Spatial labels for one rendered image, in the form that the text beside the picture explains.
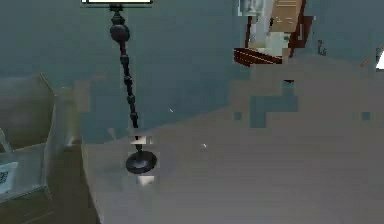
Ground brown room door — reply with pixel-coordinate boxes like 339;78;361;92
268;0;308;34

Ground black floor lamp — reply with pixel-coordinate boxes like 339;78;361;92
80;0;158;176

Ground dark red wooden frame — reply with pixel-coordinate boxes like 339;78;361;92
233;47;284;68

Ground white paper with black print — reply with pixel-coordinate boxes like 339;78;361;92
0;161;19;195

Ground grey-brown armchair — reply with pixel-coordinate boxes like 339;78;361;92
0;73;101;224

